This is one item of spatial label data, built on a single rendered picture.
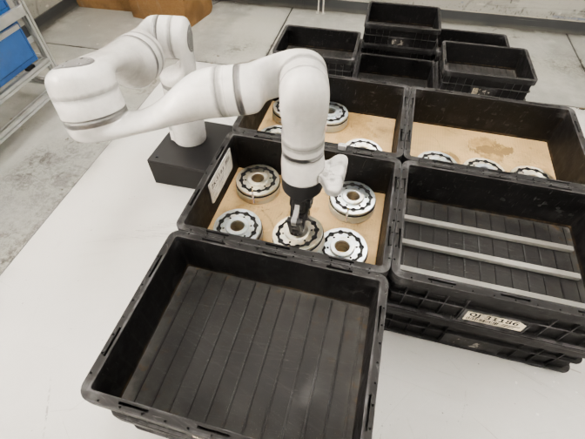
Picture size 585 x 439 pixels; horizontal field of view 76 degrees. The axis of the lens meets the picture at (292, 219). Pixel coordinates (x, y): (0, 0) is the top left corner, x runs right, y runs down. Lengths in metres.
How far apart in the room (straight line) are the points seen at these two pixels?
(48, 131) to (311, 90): 2.46
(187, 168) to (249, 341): 0.54
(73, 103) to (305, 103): 0.31
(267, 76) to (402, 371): 0.61
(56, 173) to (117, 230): 1.46
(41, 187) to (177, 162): 1.47
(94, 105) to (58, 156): 2.03
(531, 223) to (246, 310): 0.65
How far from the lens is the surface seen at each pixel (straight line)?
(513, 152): 1.14
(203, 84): 0.55
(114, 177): 1.22
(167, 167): 1.08
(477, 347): 0.88
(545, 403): 0.93
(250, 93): 0.53
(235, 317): 0.72
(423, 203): 0.91
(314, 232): 0.73
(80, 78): 0.59
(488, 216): 0.95
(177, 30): 0.97
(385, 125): 1.10
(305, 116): 0.53
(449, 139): 1.11
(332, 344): 0.69
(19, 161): 2.71
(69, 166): 2.52
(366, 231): 0.82
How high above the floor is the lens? 1.48
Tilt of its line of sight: 51 degrees down
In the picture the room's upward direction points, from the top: straight up
